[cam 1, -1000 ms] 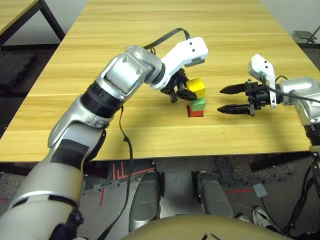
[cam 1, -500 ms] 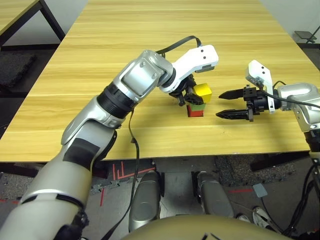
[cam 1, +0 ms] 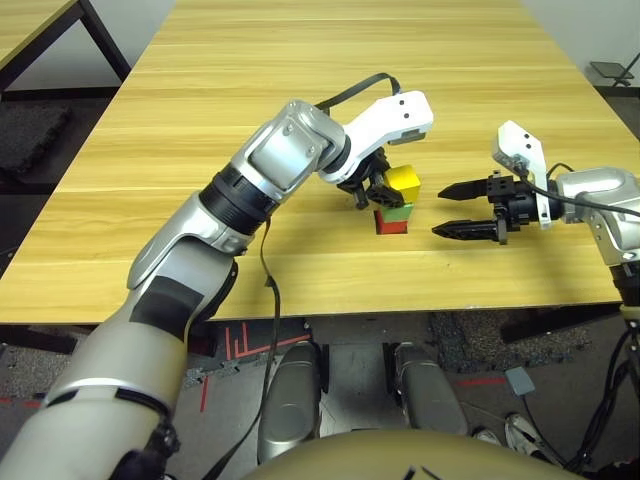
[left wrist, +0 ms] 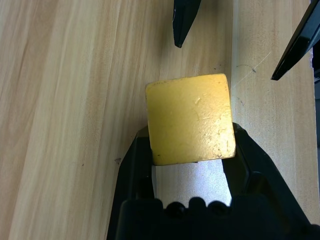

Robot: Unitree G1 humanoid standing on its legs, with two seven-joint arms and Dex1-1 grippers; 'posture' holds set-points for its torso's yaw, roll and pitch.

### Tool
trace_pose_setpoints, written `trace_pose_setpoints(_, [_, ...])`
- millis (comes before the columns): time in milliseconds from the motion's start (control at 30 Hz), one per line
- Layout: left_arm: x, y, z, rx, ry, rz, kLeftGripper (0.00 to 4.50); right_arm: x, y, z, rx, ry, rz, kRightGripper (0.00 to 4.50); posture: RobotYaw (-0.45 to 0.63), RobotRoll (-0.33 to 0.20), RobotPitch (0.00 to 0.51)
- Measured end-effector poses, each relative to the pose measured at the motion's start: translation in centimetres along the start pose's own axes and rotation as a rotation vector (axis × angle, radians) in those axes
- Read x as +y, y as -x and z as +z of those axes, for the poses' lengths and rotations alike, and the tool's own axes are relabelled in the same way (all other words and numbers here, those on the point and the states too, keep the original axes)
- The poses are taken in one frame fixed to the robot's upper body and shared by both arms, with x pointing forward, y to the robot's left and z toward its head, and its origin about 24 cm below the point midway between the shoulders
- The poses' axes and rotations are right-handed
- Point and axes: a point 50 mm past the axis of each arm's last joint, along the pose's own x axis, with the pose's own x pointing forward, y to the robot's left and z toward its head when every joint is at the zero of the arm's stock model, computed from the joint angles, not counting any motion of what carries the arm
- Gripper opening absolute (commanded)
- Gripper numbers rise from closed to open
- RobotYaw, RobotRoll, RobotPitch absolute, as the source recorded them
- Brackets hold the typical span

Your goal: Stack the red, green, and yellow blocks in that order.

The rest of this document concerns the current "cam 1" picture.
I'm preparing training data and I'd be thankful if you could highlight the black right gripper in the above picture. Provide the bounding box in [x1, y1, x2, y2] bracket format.
[431, 170, 542, 246]

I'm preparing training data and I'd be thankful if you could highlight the tan robot torso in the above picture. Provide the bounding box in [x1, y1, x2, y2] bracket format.
[244, 428, 586, 480]

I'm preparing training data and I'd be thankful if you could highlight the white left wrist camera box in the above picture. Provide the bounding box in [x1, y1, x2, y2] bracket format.
[318, 90, 436, 184]

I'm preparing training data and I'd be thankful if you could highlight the black foam cushion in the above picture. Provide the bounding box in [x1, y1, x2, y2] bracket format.
[0, 102, 74, 177]

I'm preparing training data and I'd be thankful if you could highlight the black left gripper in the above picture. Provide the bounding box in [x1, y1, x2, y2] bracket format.
[335, 148, 405, 211]

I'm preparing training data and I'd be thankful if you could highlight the black hanging cable bundle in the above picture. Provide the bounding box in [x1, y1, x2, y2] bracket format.
[563, 327, 640, 474]

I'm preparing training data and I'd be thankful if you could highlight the dark speckled floor mat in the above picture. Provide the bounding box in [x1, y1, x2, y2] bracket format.
[0, 343, 77, 399]
[429, 310, 592, 372]

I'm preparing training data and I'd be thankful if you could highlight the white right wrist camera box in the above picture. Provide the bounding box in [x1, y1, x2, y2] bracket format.
[491, 119, 552, 231]

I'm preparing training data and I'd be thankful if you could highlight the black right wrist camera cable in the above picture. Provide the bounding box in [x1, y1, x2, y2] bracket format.
[517, 160, 640, 220]

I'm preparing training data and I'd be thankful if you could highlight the grey foot pedal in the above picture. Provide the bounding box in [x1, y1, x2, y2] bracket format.
[504, 366, 537, 397]

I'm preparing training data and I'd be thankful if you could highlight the white sneaker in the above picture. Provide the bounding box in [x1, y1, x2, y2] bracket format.
[471, 426, 502, 447]
[503, 411, 557, 465]

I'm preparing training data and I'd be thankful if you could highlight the grey robot leg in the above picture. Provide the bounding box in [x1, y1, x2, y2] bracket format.
[392, 341, 470, 437]
[257, 341, 324, 464]

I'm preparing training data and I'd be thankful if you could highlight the red wooden block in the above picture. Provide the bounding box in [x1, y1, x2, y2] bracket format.
[374, 209, 411, 236]

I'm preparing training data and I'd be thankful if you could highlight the grey right robot leg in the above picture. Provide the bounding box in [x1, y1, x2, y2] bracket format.
[392, 341, 470, 437]

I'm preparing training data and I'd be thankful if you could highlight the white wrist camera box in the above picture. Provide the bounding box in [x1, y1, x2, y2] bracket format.
[318, 90, 436, 184]
[491, 119, 552, 231]

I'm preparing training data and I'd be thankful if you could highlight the green wooden block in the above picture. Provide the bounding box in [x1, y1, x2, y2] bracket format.
[382, 201, 416, 223]

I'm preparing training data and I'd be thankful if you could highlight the black floor stand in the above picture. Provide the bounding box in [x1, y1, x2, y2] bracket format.
[589, 60, 636, 88]

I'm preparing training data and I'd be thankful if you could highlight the yellow wooden block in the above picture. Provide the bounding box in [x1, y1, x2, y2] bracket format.
[385, 164, 422, 207]

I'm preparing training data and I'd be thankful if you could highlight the black square pad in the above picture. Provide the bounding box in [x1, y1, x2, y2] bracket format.
[373, 209, 411, 237]

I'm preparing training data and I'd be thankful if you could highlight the grey left robot leg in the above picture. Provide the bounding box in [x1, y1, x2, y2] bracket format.
[257, 341, 324, 464]

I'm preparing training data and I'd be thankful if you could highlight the wooden side table black frame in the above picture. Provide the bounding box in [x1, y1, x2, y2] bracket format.
[0, 0, 133, 94]

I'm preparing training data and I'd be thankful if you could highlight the black table frame bar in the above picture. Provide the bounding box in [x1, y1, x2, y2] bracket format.
[0, 324, 80, 355]
[499, 303, 625, 345]

